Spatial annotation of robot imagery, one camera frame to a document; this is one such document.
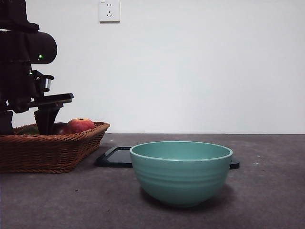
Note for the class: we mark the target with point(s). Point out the black rectangular tray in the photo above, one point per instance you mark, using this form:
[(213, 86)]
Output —
[(116, 158)]

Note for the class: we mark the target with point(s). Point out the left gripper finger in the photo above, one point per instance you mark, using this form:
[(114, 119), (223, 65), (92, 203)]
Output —
[(6, 122), (46, 119)]

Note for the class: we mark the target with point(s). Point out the red apple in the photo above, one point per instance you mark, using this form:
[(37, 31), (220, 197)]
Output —
[(83, 125)]

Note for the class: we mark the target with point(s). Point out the green avocado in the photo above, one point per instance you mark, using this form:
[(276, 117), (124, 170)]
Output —
[(29, 130)]

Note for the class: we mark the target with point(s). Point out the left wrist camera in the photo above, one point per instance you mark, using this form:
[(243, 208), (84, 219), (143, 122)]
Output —
[(48, 83)]

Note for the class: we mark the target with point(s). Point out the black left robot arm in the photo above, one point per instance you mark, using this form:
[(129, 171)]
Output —
[(21, 45)]

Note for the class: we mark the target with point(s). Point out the teal ribbed bowl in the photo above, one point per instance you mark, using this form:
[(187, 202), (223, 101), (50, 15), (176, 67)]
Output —
[(181, 181)]

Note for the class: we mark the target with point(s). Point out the white wall socket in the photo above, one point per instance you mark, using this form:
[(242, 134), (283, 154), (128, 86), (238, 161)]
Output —
[(109, 12)]

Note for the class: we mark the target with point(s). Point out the dark purple plum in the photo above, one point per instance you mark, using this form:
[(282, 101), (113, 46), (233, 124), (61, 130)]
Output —
[(62, 128)]

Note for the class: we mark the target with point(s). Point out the brown wicker basket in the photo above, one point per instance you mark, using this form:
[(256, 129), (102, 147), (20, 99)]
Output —
[(43, 152)]

